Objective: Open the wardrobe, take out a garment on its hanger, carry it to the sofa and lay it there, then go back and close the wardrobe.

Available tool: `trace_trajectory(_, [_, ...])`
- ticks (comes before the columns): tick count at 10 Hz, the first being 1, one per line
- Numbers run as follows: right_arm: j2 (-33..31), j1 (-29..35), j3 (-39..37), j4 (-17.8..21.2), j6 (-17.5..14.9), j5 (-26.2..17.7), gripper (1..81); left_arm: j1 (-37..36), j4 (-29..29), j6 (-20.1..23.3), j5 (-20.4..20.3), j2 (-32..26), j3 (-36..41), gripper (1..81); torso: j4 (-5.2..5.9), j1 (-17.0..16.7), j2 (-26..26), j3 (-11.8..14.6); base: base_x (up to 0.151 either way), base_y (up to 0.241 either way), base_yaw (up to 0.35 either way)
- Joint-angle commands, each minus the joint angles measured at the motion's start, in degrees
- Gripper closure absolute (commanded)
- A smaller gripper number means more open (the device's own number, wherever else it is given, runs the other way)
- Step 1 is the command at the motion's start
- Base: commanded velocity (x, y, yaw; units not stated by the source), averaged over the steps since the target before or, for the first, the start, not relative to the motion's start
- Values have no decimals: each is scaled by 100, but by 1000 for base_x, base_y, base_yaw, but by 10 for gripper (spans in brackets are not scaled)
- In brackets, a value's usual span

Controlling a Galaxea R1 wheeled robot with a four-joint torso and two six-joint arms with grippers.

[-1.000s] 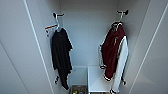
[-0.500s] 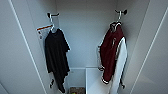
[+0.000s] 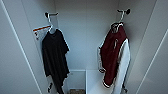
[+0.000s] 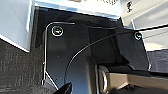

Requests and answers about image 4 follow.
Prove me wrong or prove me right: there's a white wardrobe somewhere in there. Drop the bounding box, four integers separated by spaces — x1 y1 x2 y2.
33 0 123 20

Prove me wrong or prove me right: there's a grey robot torso limb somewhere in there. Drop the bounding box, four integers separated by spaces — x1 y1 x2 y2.
96 63 168 94

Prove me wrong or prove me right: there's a dark door hinge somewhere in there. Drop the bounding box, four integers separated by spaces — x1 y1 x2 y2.
125 0 134 11

